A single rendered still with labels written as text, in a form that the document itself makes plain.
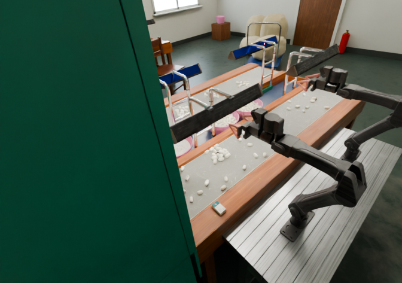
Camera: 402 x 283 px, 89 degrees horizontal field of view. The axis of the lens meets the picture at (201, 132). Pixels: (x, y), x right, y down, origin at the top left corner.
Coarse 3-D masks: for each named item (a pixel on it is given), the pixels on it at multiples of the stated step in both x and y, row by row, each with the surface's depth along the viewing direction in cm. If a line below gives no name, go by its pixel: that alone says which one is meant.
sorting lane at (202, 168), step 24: (312, 96) 173; (336, 96) 170; (288, 120) 149; (312, 120) 146; (240, 144) 132; (264, 144) 130; (192, 168) 119; (216, 168) 118; (240, 168) 116; (192, 192) 106; (216, 192) 105; (192, 216) 95
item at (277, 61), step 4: (248, 28) 354; (280, 28) 333; (248, 32) 358; (280, 32) 336; (280, 36) 341; (252, 56) 427; (276, 56) 361; (248, 60) 409; (252, 60) 407; (256, 60) 405; (260, 60) 403; (276, 60) 366; (280, 60) 394; (260, 64) 388; (276, 64) 381
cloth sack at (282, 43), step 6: (264, 36) 403; (270, 36) 392; (276, 36) 391; (282, 36) 396; (282, 42) 385; (270, 48) 372; (276, 48) 378; (282, 48) 391; (252, 54) 402; (258, 54) 388; (270, 54) 380; (270, 60) 393
